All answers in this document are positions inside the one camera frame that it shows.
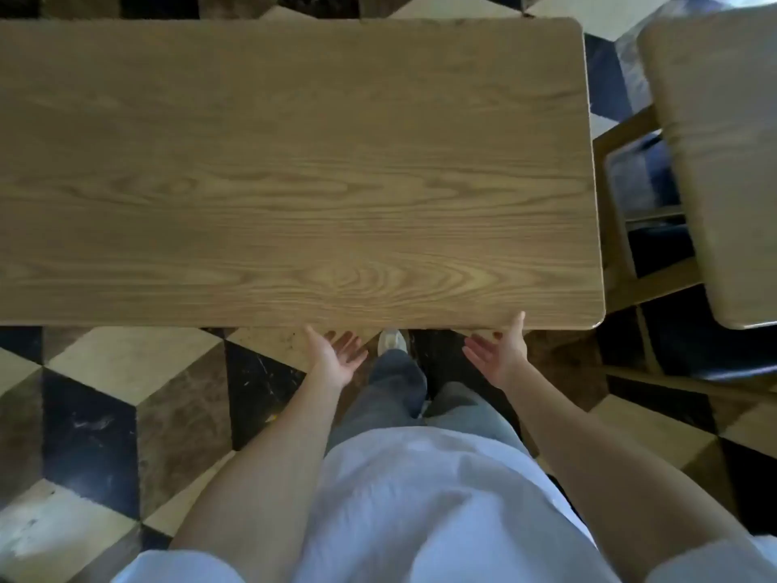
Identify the large wooden table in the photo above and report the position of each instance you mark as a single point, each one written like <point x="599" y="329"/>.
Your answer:
<point x="291" y="175"/>

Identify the person's left forearm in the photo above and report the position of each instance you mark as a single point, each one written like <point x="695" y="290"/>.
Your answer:
<point x="261" y="467"/>

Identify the person's right thumb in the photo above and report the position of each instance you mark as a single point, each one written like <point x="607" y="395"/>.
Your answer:
<point x="519" y="331"/>

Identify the small wooden table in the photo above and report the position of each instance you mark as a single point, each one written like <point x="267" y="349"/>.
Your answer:
<point x="722" y="163"/>

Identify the wooden chair with black cushion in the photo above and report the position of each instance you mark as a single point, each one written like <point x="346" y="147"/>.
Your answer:
<point x="625" y="279"/>

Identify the grey trousers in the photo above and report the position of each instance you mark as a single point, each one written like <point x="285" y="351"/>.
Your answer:
<point x="400" y="388"/>

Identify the white shirt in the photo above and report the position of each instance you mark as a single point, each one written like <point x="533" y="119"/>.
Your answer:
<point x="437" y="510"/>

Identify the person's left thumb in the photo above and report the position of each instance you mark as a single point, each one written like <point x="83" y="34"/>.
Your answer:
<point x="312" y="339"/>

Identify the white shoe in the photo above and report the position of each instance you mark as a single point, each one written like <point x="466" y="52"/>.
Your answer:
<point x="392" y="342"/>

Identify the person's right hand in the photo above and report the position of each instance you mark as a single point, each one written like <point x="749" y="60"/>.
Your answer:
<point x="504" y="361"/>

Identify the person's right forearm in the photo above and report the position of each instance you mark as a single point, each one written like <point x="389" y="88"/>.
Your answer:
<point x="607" y="467"/>

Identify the person's left hand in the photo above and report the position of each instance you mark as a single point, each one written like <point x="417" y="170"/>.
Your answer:
<point x="331" y="364"/>

